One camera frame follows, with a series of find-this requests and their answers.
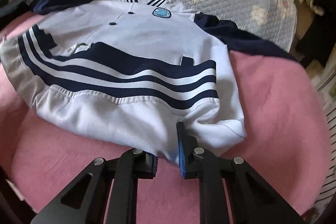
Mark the pink bed sheet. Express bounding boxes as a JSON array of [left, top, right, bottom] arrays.
[[0, 13, 331, 224]]

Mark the white and navy striped jacket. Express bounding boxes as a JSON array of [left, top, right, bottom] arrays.
[[0, 0, 298, 161]]

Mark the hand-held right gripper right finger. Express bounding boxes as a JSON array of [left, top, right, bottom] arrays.
[[176, 121, 306, 224]]

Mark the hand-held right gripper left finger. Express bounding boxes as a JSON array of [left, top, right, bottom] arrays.
[[31, 148, 158, 224]]

